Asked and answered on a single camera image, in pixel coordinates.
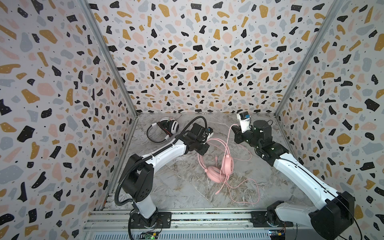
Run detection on white black headphones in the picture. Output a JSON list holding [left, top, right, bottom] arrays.
[[146, 118, 179, 144]]

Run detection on pink headphone cable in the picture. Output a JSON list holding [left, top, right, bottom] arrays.
[[209, 124, 261, 206]]

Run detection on pink headphones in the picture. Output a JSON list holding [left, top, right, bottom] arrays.
[[198, 138, 234, 184]]

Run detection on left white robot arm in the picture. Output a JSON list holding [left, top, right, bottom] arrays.
[[114, 123, 214, 222]]

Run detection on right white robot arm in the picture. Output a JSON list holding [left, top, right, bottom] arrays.
[[231, 120, 355, 240]]

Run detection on green circuit board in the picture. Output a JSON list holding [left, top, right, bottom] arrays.
[[139, 231, 159, 240]]

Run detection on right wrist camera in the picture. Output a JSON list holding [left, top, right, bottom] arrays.
[[237, 111, 251, 133]]

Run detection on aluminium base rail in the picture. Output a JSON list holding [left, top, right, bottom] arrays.
[[82, 209, 321, 240]]

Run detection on black corrugated cable conduit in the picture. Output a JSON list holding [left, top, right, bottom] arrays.
[[113, 115, 208, 207]]

